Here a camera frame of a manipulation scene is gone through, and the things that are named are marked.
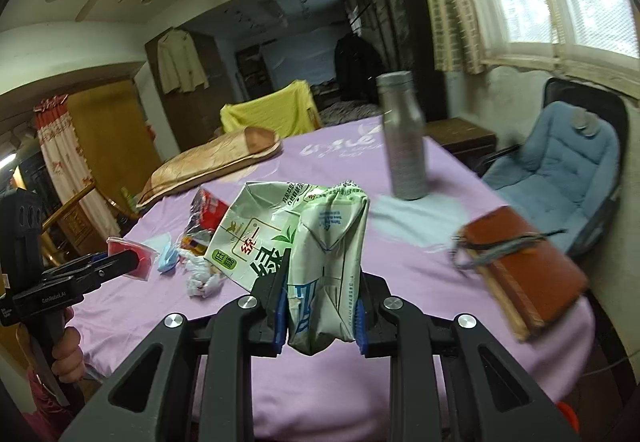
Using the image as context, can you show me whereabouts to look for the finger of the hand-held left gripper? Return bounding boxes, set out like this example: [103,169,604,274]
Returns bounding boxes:
[42,249,143,293]

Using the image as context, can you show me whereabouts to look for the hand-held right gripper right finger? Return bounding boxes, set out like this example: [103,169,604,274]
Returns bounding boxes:
[350,272,583,442]

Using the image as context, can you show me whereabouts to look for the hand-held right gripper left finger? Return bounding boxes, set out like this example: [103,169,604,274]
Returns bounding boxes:
[60,272,291,442]

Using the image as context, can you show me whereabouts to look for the red plastic cup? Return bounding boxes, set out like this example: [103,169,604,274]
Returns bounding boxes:
[106,237,156,281]

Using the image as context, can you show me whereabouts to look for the blue face mask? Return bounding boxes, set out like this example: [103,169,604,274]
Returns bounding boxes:
[157,242,180,274]

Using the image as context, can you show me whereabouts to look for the white milk carton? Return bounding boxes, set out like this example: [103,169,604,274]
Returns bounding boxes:
[285,179,371,355]

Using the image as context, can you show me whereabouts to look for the green tea carton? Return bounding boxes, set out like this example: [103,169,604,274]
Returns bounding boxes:
[207,182,321,295]

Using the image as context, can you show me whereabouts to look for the white plastic wrapper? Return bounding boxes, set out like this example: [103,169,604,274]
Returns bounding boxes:
[182,254,223,297]

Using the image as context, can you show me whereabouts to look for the red snack packet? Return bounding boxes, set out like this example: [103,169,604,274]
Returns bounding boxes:
[187,187,231,243]

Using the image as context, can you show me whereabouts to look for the person's left hand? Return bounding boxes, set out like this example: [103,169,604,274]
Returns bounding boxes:
[50,328,86,380]

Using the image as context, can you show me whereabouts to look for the red and white curtain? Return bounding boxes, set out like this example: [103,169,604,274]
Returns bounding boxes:
[34,94,121,243]

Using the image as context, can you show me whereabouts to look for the light blue cloth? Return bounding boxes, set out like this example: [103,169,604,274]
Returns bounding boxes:
[370,194,481,253]

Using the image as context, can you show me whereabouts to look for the golden brown pillow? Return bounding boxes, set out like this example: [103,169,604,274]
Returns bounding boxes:
[136,126,282,209]

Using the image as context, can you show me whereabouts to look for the brown wallet with pink cloth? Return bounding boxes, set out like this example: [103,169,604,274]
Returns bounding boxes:
[452,207,590,343]

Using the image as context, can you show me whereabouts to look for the brown wooden wardrobe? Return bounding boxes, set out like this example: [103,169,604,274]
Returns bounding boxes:
[145,29,236,163]

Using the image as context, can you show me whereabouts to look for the silver metal bottle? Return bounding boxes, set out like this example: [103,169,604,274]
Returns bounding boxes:
[376,70,428,201]

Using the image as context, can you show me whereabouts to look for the yellow cloth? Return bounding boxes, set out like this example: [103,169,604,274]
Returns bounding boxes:
[220,80,321,135]

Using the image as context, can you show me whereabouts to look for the small wooden table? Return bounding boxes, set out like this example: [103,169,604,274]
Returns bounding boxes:
[425,118,498,167]

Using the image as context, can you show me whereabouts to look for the cream hanging jacket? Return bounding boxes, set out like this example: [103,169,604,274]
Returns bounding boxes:
[157,29,210,95]

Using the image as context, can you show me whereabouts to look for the blue seat cushion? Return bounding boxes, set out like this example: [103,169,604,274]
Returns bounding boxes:
[482,102,621,243]

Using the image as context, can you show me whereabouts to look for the black hanging jacket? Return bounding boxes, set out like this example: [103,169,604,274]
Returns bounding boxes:
[334,34,386,102]

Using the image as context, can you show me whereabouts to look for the black office chair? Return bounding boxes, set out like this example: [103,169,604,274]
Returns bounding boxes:
[475,76,631,273]

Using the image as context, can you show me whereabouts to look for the tall dark cabinet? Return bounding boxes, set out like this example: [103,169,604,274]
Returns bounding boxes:
[377,0,436,87]

